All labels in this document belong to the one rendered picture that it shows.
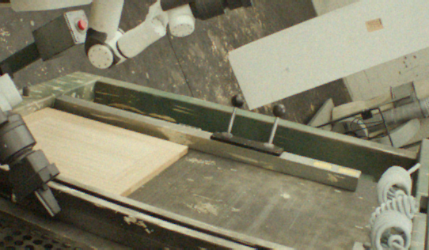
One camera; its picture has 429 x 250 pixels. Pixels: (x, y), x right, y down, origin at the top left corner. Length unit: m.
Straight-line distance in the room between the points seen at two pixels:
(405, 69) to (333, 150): 7.88
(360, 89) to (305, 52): 4.58
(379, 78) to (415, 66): 0.66
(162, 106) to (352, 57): 3.42
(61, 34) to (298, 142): 0.87
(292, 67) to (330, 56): 0.38
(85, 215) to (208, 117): 0.80
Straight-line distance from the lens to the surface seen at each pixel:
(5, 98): 1.13
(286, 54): 5.25
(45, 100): 1.77
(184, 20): 1.52
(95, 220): 1.11
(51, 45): 2.01
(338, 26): 5.11
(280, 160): 1.52
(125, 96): 1.94
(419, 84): 7.25
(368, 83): 9.67
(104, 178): 1.33
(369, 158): 1.72
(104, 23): 1.62
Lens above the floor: 2.06
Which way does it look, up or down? 25 degrees down
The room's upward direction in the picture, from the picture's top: 71 degrees clockwise
